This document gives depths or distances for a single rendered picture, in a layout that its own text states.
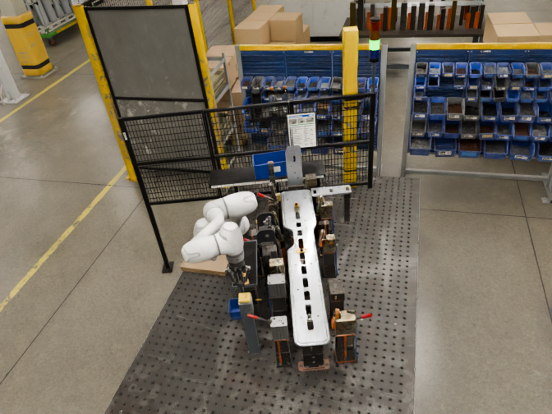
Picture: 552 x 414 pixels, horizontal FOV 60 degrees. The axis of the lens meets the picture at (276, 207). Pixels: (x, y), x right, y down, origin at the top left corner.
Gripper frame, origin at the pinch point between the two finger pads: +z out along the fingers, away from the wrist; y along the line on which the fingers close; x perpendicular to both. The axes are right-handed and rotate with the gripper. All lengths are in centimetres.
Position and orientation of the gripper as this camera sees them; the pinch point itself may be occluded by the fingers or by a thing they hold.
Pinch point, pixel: (241, 286)
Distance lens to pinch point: 251.0
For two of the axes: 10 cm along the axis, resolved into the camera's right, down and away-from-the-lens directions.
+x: -0.3, -6.1, 8.0
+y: 10.0, -0.9, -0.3
